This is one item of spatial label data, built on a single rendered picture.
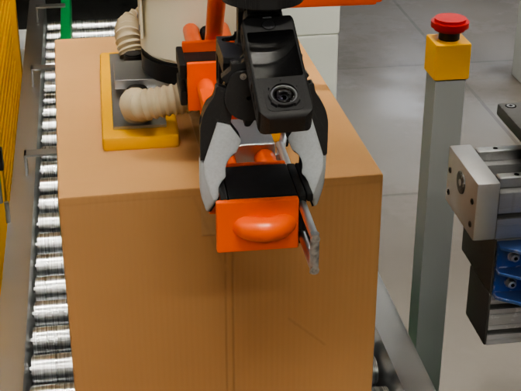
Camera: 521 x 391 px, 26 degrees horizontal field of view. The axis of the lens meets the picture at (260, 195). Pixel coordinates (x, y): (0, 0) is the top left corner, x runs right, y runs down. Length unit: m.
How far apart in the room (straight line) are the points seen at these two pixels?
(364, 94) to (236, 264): 3.20
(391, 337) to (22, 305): 0.66
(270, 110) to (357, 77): 3.86
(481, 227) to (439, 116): 0.57
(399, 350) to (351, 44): 3.34
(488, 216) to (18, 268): 0.96
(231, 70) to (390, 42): 4.25
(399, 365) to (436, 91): 0.54
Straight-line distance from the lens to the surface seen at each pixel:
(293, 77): 0.93
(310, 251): 0.96
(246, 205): 0.99
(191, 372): 1.50
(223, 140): 1.00
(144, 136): 1.47
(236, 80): 0.98
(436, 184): 2.22
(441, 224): 2.26
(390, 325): 1.99
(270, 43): 0.96
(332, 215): 1.42
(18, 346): 1.97
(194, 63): 1.31
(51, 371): 2.00
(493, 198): 1.60
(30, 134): 2.76
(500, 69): 4.95
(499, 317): 1.71
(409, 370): 1.88
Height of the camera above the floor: 1.68
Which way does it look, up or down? 27 degrees down
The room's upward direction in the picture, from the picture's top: straight up
